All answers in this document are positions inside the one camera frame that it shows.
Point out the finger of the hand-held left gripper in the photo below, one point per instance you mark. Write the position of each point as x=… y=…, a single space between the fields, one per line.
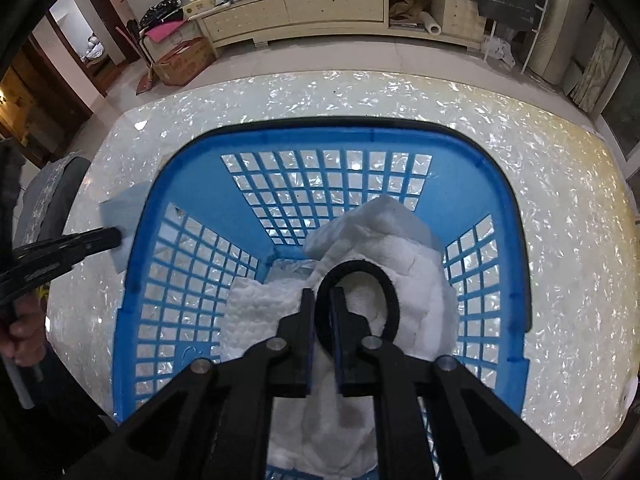
x=75 y=247

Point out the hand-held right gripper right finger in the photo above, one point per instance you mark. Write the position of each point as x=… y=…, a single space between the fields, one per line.
x=340 y=340

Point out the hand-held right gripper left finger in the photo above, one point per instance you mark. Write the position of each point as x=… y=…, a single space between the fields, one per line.
x=309 y=340

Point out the light blue cloth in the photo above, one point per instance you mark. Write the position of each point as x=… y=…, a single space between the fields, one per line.
x=122 y=210

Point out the white fluffy towel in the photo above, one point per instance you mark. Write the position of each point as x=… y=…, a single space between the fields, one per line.
x=400 y=270

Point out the blue plastic basket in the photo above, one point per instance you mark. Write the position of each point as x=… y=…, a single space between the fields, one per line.
x=300 y=135

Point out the person's left hand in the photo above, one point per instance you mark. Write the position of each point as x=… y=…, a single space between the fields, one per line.
x=27 y=332

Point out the grey padded chair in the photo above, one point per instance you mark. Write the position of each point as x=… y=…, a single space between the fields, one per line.
x=55 y=195

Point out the cardboard box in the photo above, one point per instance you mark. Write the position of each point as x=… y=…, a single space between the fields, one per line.
x=182 y=62

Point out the pink mat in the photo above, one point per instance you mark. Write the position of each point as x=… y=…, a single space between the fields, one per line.
x=165 y=31

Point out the black floral bag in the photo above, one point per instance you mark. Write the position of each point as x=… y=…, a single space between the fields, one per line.
x=160 y=10

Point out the tissue box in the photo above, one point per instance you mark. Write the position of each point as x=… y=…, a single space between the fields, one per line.
x=202 y=4

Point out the small white round object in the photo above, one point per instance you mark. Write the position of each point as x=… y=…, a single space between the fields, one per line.
x=632 y=390

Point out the white plastic bag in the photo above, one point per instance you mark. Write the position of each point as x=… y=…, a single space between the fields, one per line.
x=499 y=51

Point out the white paper roll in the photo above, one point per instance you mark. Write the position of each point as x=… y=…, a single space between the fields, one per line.
x=430 y=22

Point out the cream television cabinet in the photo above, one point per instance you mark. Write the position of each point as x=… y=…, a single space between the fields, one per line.
x=325 y=7

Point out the patterned curtain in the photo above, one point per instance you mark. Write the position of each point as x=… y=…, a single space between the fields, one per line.
x=600 y=70

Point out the black shopping bag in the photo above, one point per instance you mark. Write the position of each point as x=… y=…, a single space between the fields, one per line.
x=507 y=2

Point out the standing air conditioner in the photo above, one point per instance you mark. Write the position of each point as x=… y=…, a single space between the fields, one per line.
x=562 y=30

